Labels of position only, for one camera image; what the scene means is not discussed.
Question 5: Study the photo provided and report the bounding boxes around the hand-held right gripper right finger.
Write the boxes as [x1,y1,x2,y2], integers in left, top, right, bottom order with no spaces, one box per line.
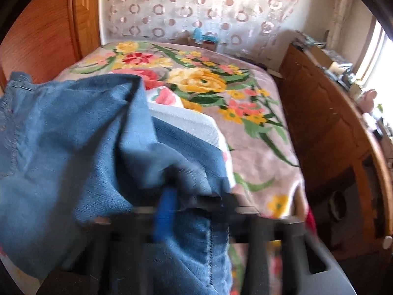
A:
[184,192,357,295]

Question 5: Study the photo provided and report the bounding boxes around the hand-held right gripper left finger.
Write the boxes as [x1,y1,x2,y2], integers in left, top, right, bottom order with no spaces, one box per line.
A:
[36,187,184,295]

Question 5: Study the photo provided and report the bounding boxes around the blue denim pants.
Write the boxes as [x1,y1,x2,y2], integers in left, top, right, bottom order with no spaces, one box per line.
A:
[0,71,234,295]

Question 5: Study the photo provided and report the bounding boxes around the red cloth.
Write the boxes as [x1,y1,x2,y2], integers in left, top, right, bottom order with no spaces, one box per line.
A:
[304,206,317,244]

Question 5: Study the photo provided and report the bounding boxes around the beige floral blanket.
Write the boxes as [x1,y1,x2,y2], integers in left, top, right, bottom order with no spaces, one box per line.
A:
[57,41,308,295]

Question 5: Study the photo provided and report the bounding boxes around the white blanket with pink flowers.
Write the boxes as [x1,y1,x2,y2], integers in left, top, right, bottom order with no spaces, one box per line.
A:
[147,87,238,189]

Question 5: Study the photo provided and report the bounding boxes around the wooden dresser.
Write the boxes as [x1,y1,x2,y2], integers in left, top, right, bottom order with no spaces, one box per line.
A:
[278,42,393,254]

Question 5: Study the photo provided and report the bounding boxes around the blue toy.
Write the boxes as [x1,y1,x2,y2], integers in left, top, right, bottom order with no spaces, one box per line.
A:
[193,28,222,51]

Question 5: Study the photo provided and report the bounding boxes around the clutter of small items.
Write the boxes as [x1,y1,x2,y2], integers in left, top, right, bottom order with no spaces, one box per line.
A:
[291,30,393,140]

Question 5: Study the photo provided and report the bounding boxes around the white curtain with circles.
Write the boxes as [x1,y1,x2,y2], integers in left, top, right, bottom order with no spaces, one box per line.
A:
[99,0,304,66]

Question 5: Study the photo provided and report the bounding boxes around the wooden wardrobe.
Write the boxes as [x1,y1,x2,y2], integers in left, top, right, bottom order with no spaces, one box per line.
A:
[0,0,102,94]

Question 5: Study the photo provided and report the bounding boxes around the window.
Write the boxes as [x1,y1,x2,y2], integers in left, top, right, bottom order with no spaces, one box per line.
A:
[356,18,393,99]

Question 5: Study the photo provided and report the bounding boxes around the cream lace curtain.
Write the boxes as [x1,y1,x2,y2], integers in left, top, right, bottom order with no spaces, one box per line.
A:
[330,0,357,47]

